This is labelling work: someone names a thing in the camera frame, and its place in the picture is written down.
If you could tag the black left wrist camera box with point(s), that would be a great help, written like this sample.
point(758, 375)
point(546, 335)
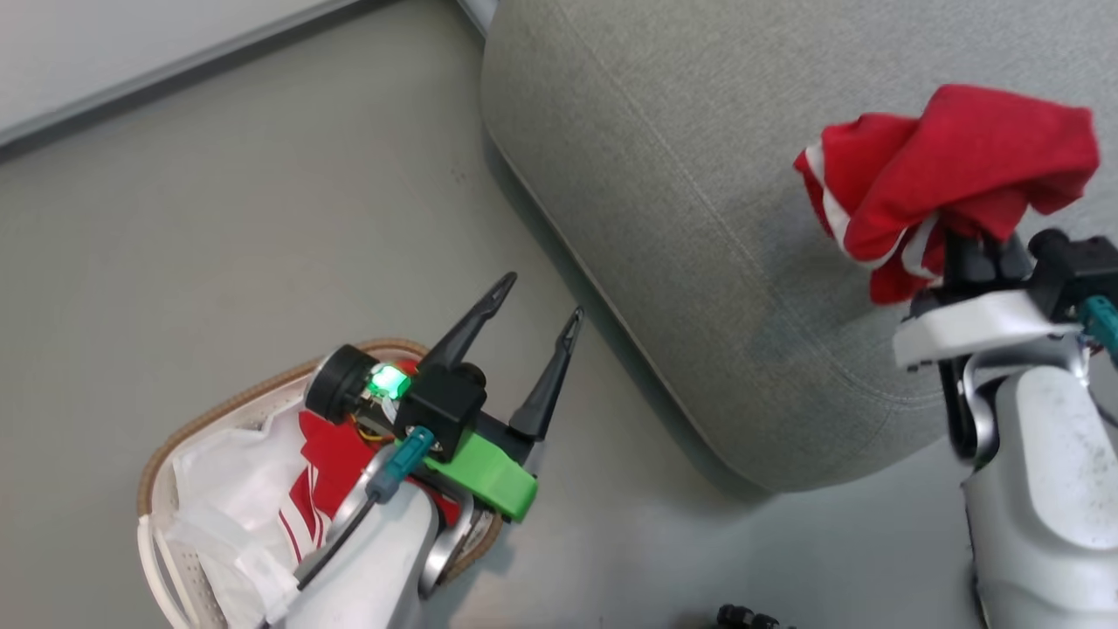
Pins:
point(441, 406)

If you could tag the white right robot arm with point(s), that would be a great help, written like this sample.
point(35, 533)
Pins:
point(1048, 489)

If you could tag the red garment with thin stripes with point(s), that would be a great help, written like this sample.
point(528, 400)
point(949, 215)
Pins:
point(330, 459)

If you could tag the grey fabric sofa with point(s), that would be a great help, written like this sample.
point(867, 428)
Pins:
point(699, 201)

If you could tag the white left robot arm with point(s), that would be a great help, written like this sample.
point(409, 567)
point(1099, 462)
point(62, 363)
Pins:
point(384, 559)

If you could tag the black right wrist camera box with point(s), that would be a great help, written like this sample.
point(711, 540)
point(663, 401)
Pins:
point(1079, 266)

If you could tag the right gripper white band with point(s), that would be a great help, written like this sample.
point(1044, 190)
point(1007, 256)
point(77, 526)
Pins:
point(978, 323)

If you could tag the white basket with brown rim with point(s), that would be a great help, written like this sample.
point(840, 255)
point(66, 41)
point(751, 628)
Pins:
point(162, 524)

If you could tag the grey partition base rail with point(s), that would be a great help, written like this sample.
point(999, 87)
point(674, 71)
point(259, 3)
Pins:
point(175, 79)

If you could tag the red garment with white trim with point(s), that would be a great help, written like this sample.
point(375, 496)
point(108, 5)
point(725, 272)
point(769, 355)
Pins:
point(961, 166)

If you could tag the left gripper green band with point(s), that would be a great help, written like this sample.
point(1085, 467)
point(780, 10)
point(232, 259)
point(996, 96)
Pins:
point(485, 476)

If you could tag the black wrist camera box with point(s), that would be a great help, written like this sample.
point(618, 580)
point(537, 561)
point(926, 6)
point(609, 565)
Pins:
point(441, 406)
point(1079, 266)

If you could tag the small black object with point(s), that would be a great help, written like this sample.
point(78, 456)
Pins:
point(749, 618)

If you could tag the white cloth basket liner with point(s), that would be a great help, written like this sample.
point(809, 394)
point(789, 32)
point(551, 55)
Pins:
point(227, 507)

